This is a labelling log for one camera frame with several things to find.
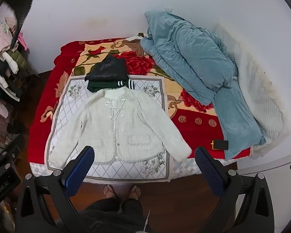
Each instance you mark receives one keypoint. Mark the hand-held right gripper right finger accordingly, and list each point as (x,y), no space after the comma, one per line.
(208,172)

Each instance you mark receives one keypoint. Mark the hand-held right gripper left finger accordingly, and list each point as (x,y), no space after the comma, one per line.
(80,167)

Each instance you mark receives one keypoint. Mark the white fuzzy cardigan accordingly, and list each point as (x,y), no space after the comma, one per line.
(126,126)

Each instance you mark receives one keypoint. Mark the pink clothes hanger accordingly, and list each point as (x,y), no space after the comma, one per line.
(22,41)

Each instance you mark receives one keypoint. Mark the black phone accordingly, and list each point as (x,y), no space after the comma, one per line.
(222,144)

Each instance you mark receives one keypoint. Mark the person's left foot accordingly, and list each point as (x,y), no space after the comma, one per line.
(110,191)

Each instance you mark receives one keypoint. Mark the person's foot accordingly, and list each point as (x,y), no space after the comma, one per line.
(134,191)
(110,191)

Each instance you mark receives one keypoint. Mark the red floral blanket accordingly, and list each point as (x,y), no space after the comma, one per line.
(196,123)

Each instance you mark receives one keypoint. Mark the white diamond-pattern cloth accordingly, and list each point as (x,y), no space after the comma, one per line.
(63,116)

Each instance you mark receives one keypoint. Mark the person's dark pants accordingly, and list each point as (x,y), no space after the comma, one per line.
(111,216)

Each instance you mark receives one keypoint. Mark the person's right foot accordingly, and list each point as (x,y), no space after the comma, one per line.
(134,191)

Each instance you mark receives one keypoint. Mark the white textured pillow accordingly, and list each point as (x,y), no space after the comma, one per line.
(257,97)

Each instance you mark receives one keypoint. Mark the black leather jacket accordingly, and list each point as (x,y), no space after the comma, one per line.
(106,70)

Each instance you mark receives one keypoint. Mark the white puffer garment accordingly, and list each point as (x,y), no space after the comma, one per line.
(7,60)

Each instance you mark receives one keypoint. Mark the olive green puffer garment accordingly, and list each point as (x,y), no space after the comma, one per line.
(19,59)

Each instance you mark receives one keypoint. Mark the blue quilt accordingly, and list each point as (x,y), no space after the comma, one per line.
(191,53)

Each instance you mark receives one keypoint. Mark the pink garment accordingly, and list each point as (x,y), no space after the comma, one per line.
(1,37)

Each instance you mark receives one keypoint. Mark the white wall hook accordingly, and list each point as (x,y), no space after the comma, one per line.
(169,9)

